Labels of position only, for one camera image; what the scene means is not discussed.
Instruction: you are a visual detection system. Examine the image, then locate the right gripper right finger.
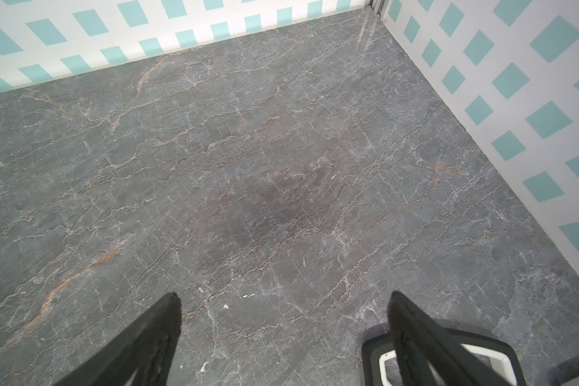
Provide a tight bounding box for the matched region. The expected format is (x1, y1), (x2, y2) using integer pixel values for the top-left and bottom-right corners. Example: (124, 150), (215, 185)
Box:
(388, 291), (508, 385)

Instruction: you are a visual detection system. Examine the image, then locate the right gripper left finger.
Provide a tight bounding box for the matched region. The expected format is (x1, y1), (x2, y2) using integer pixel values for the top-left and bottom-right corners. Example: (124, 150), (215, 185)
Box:
(56, 293), (182, 385)

